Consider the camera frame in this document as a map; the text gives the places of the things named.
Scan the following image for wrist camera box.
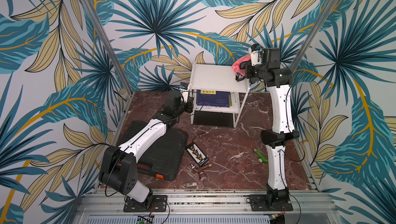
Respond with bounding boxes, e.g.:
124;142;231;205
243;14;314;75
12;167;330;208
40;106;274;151
249;44;263;66
179;82;190;93

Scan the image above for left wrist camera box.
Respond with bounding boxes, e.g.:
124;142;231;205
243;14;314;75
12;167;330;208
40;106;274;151
179;82;190;93

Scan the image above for right aluminium corner post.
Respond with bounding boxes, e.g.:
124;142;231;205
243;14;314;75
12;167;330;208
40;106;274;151
275;0;353;96

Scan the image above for red-brown small tool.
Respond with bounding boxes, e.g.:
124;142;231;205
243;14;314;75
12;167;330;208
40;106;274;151
190;163;212;181

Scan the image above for black screwdriver bit holder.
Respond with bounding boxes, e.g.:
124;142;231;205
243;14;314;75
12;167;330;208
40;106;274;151
186;143;209;167

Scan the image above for pink fluffy cloth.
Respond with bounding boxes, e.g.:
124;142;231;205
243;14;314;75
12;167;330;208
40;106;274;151
232;54;251;77

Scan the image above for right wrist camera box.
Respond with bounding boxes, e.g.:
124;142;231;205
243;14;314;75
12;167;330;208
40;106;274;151
249;44;263;66

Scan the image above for black plastic tool case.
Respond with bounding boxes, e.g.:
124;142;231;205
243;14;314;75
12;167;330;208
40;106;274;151
136;129;188;181

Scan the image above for aluminium front rail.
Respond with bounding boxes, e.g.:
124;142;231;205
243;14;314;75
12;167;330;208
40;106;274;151
73;190;342;224

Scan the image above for left aluminium corner post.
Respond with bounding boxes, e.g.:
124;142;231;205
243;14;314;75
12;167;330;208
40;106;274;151
66;0;134;95

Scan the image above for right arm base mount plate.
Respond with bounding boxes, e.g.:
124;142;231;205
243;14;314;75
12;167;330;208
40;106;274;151
247;194;293;213

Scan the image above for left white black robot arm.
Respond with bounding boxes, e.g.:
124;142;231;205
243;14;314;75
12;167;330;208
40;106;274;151
99;88;193;205

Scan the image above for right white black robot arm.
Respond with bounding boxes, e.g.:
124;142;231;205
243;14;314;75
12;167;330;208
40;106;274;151
238;44;300;213

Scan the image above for dark blue book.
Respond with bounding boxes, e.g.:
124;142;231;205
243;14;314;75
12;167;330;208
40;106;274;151
197;90;231;107

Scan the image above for aluminium corner post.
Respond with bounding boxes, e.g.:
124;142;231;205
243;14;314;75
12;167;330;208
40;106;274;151
66;0;134;95
275;0;353;96

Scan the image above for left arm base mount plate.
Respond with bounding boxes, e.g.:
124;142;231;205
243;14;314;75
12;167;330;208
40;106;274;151
123;195;169;213

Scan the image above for white two-tier bookshelf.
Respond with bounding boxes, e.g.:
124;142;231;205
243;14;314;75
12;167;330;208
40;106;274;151
190;63;250;128

